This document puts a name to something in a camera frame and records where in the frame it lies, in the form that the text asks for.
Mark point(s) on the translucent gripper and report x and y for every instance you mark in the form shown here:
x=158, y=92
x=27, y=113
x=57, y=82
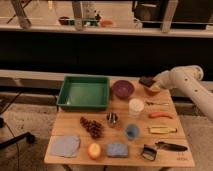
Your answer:
x=155, y=88

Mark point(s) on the black eraser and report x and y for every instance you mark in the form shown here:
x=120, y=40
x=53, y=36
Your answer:
x=146, y=81

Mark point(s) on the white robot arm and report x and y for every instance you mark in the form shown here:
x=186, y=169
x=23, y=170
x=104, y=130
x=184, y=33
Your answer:
x=187, y=80

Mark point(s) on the red bowl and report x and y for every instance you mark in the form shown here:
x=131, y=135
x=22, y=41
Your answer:
x=147, y=90

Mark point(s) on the purple bowl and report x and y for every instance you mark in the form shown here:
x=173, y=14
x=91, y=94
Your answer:
x=122, y=89

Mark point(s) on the small fork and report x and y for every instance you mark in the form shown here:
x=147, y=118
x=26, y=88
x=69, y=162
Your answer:
x=155, y=103

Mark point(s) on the white lidded cup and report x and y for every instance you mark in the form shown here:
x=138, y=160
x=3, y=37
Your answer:
x=136, y=106

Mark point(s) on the orange carrot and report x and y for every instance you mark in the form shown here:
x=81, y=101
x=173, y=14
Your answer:
x=159, y=114

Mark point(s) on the blue cup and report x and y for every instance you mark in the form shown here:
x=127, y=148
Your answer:
x=132, y=131

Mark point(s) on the bunch of red grapes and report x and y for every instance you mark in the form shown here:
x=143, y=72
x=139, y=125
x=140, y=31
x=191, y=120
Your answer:
x=93, y=127

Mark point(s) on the blue sponge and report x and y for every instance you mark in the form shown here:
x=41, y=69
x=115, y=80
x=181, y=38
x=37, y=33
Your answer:
x=117, y=150

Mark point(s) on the green plastic tray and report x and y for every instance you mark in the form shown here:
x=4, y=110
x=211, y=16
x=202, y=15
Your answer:
x=84, y=93

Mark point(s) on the red yellow apple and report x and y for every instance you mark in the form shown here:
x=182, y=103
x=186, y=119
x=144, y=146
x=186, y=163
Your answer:
x=94, y=151

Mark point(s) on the blue-grey cloth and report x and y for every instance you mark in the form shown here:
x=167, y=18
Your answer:
x=65, y=146

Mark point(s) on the black chair base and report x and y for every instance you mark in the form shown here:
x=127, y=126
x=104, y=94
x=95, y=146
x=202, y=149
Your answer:
x=30, y=138

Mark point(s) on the black handled knife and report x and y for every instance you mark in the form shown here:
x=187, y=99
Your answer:
x=170, y=146

